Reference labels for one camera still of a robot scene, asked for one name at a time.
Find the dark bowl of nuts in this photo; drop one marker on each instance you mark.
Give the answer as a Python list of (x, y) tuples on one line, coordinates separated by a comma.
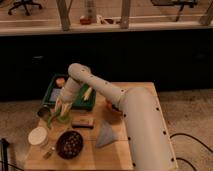
[(69, 144)]

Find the corn cob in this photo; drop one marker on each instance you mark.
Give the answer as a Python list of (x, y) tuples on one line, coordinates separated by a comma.
[(87, 94)]

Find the green plastic tray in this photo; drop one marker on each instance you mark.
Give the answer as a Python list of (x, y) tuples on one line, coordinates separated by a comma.
[(78, 104)]

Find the black office chair left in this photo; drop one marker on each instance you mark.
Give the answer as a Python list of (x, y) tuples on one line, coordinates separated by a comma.
[(24, 3)]

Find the red object on shelf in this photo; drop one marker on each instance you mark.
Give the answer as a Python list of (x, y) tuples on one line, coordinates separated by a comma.
[(84, 21)]

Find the blue cloth in tray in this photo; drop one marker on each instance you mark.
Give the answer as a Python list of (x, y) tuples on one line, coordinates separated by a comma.
[(54, 94)]

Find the orange sponge block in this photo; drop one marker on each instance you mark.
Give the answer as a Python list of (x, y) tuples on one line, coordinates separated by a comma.
[(60, 82)]

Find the black stand post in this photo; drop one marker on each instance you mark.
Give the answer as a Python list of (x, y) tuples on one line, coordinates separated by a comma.
[(3, 153)]

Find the white plastic cup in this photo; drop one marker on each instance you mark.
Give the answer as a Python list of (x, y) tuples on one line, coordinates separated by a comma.
[(38, 137)]

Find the grey folded cloth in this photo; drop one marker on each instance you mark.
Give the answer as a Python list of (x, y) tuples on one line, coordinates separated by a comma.
[(106, 135)]

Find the small metal utensil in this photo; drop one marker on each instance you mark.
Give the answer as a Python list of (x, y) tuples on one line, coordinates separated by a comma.
[(49, 152)]

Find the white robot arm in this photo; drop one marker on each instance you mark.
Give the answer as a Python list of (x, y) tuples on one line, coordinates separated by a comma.
[(150, 144)]

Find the black office chair right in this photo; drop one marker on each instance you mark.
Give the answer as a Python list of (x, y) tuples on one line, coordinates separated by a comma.
[(180, 3)]

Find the metal cup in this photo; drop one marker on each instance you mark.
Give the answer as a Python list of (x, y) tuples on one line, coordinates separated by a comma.
[(44, 113)]

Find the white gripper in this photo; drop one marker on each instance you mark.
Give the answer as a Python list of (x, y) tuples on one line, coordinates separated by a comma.
[(68, 94)]

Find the black office chair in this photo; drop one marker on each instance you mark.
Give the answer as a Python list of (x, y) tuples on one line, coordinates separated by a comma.
[(24, 3), (180, 3)]

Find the orange bowl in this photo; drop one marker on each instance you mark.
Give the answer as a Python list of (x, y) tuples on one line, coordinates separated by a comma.
[(112, 108)]

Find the dark brown rectangular block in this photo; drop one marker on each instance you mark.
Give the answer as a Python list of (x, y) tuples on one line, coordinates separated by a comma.
[(83, 122)]

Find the green pepper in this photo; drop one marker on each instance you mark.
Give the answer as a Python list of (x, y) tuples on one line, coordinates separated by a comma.
[(57, 115)]

